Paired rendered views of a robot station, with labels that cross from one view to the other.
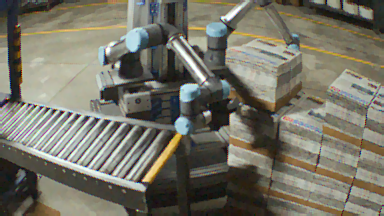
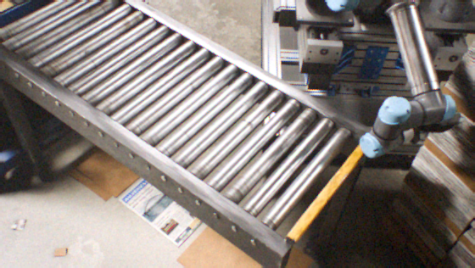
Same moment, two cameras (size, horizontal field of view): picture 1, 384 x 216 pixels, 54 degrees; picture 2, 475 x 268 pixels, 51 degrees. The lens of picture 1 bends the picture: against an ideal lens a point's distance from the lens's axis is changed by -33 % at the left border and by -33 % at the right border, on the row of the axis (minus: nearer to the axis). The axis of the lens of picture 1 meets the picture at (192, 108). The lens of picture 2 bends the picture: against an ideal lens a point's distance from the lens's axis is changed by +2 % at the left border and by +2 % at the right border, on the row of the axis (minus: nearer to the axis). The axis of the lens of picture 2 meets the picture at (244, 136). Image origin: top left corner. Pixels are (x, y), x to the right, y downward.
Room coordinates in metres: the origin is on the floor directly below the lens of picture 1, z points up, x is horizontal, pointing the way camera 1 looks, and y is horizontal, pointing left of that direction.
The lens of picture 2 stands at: (0.93, 0.16, 1.96)
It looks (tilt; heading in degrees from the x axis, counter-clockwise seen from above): 50 degrees down; 14
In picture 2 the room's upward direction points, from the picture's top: 6 degrees clockwise
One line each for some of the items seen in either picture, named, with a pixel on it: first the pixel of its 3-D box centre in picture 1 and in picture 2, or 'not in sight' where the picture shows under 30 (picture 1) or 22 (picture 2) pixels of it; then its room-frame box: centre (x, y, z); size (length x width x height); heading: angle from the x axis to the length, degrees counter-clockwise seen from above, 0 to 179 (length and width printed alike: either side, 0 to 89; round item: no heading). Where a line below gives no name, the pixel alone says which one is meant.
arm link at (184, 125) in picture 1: (189, 122); (381, 140); (1.96, 0.01, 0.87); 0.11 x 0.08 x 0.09; 142
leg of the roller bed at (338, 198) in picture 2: (184, 207); (337, 209); (2.04, 0.04, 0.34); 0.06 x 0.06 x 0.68; 72
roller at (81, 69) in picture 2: (23, 125); (108, 52); (2.08, 0.98, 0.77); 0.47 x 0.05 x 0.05; 162
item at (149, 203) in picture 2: not in sight; (169, 202); (2.02, 0.76, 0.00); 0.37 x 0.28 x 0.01; 72
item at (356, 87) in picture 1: (357, 86); not in sight; (1.92, -0.84, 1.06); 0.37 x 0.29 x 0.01; 140
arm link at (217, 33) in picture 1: (217, 34); not in sight; (2.78, -0.15, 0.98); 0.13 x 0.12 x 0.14; 165
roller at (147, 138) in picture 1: (133, 156); (290, 165); (1.84, 0.24, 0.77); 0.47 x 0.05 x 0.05; 162
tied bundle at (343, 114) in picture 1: (354, 106); not in sight; (1.92, -0.84, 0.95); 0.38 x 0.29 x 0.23; 140
